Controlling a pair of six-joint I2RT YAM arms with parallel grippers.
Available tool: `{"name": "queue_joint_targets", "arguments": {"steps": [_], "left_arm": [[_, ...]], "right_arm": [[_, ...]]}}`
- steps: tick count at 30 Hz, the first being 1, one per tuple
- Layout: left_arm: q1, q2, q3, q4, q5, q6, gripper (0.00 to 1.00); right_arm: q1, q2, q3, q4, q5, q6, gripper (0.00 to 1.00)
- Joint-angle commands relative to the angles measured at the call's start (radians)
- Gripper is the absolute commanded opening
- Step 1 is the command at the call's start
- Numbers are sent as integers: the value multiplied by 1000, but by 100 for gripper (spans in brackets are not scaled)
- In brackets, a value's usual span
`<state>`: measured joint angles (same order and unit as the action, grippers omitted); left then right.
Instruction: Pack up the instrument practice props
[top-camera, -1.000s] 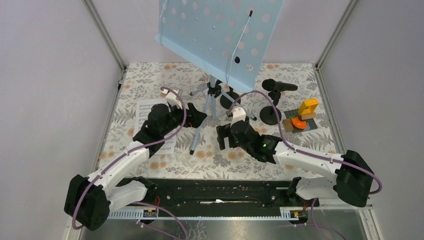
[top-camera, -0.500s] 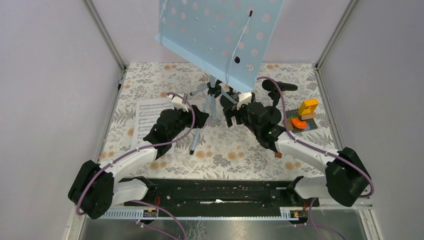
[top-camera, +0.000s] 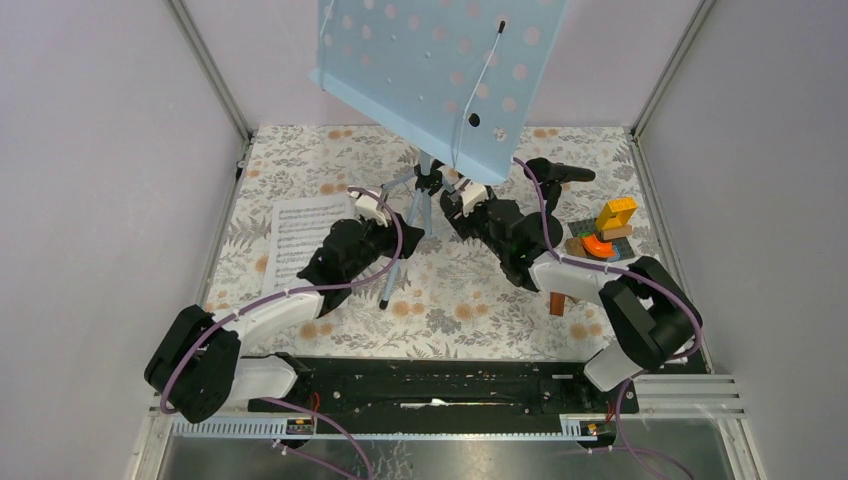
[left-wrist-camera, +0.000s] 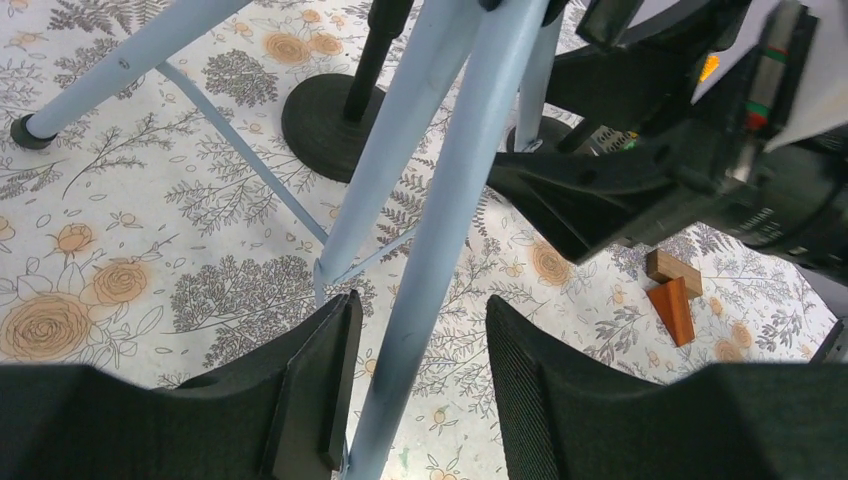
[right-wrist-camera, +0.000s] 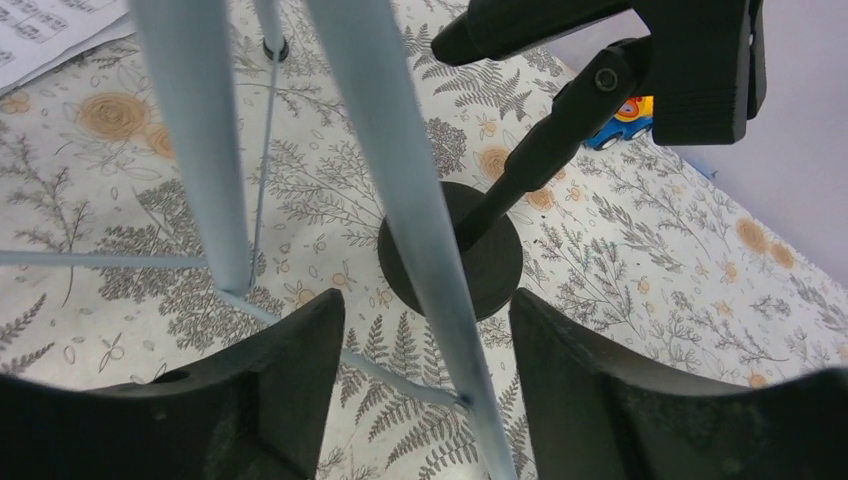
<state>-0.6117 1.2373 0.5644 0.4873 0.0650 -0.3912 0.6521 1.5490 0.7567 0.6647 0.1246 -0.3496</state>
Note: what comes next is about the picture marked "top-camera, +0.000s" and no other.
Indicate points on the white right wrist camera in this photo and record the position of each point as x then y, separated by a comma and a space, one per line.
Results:
471, 195

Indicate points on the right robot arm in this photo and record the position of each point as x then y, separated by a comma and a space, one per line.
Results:
650, 315

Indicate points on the gray toy baseplate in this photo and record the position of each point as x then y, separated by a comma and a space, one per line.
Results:
587, 226

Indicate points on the brown toy brick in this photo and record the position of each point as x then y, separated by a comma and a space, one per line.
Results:
557, 304

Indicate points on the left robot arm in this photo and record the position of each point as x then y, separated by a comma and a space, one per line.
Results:
202, 363

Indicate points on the yellow toy block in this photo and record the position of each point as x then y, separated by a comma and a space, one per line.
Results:
616, 213

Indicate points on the tan toy brick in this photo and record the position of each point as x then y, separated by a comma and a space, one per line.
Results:
574, 247

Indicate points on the front black microphone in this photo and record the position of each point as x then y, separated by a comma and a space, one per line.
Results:
548, 172

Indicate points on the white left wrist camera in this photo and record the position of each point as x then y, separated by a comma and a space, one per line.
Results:
367, 207

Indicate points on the sheet music page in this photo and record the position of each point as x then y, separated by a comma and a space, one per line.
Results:
298, 229

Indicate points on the front black microphone stand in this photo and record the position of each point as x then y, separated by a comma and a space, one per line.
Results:
551, 193

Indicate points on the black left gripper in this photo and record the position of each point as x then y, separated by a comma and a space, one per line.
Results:
402, 238

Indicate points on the light blue music stand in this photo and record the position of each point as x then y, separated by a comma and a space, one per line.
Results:
455, 79

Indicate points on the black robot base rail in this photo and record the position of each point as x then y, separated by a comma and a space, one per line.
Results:
426, 396

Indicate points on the tan brick under yellow block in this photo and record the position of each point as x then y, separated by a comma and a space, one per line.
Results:
611, 234

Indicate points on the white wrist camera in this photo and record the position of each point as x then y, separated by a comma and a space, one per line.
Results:
471, 195
367, 207

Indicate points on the floral patterned tablecloth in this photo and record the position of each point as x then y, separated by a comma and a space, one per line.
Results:
451, 299

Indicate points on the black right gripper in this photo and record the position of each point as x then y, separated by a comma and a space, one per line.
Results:
471, 216

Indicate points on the orange curved toy block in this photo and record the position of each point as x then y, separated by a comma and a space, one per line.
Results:
595, 247

